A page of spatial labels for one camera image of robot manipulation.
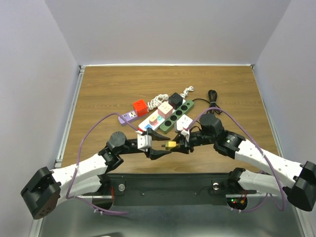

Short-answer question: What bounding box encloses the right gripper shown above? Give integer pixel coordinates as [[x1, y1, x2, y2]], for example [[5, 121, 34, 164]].
[[169, 131, 216, 155]]

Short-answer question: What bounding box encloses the yellow green charger plug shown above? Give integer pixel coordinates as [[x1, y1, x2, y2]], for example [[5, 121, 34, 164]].
[[161, 141, 177, 151]]

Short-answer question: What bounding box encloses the white cube adapter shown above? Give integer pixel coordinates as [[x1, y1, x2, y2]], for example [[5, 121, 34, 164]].
[[174, 115, 193, 133]]

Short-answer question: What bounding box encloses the purple power strip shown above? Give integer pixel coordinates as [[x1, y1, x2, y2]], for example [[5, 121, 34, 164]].
[[118, 110, 138, 125]]

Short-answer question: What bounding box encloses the red cube socket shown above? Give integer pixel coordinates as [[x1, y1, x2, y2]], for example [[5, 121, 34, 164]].
[[133, 99, 148, 117]]

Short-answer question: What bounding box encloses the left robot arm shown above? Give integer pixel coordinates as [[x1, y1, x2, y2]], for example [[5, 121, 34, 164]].
[[21, 129, 170, 220]]

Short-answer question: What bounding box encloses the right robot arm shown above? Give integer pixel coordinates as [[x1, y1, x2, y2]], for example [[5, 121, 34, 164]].
[[146, 114, 316, 211]]

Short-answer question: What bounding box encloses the green power strip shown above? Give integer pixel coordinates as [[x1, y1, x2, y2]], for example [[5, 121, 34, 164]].
[[159, 100, 195, 134]]

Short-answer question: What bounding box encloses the pink orange charger cube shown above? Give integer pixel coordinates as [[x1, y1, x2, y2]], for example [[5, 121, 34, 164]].
[[149, 114, 158, 126]]

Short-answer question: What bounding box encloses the pink cube socket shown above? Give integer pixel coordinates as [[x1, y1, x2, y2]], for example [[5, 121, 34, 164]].
[[158, 101, 173, 119]]

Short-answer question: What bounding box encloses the black cube adapter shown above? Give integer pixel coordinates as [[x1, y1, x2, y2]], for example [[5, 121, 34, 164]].
[[168, 92, 183, 110]]

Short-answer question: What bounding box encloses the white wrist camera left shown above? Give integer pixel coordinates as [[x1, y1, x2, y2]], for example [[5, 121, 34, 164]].
[[136, 131, 152, 151]]

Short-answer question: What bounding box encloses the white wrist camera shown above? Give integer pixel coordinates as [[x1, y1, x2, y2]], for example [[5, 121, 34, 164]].
[[176, 126, 190, 140], [136, 131, 152, 151]]

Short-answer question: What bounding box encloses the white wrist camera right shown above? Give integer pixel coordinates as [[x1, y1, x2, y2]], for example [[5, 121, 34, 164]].
[[176, 126, 190, 140]]

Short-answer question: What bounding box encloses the white coiled power cable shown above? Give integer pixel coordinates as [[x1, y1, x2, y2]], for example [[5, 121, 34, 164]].
[[147, 93, 169, 111]]

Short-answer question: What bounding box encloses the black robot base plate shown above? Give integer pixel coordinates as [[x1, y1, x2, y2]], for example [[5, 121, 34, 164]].
[[92, 173, 256, 206]]

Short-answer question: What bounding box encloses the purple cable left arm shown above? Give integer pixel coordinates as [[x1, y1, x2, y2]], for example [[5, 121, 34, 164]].
[[66, 112, 141, 215]]

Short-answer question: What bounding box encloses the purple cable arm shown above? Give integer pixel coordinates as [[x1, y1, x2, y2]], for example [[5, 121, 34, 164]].
[[187, 107, 287, 213], [66, 112, 141, 215]]

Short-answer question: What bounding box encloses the white cable of strip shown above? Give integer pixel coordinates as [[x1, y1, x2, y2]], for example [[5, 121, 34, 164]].
[[180, 85, 195, 99]]

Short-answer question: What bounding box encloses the black power cord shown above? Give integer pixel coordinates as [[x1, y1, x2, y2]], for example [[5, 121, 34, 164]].
[[192, 89, 224, 116]]

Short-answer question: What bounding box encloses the aluminium table edge rail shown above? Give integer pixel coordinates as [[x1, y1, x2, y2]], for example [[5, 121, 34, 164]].
[[54, 65, 86, 168]]

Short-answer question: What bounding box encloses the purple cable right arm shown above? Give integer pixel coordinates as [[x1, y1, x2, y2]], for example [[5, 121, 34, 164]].
[[187, 107, 287, 213]]

